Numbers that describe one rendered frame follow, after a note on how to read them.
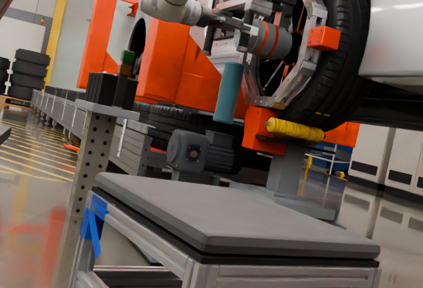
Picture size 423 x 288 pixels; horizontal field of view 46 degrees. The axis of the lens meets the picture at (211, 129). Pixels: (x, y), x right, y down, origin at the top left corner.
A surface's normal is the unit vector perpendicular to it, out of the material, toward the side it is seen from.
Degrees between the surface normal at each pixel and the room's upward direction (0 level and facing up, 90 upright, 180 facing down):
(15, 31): 90
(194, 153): 90
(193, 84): 90
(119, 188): 67
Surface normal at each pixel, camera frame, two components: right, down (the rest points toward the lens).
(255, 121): -0.90, -0.18
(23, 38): 0.29, 0.07
